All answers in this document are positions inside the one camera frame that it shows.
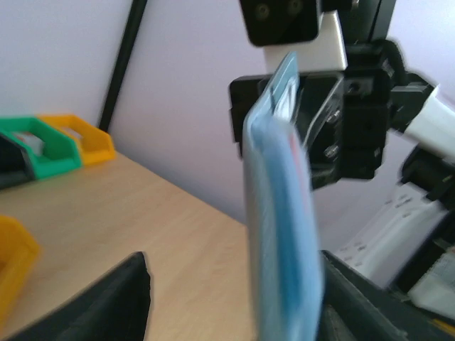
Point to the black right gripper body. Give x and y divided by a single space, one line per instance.
326 121

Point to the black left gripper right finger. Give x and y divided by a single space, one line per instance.
356 309

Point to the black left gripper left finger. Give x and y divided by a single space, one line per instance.
114 308

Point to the blue card holder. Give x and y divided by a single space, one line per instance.
286 273

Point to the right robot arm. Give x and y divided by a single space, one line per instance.
410 243

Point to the yellow bin with blue cards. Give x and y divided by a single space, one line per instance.
19 251

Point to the grey card deck in green bin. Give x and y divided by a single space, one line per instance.
34 144

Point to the orange storage bin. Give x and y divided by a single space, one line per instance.
96 146

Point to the green storage bin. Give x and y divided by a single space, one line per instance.
59 154

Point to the black storage bin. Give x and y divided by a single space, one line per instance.
15 164

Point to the grey deck in orange bin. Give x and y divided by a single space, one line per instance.
72 133

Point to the black frame post right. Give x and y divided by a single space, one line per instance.
124 54

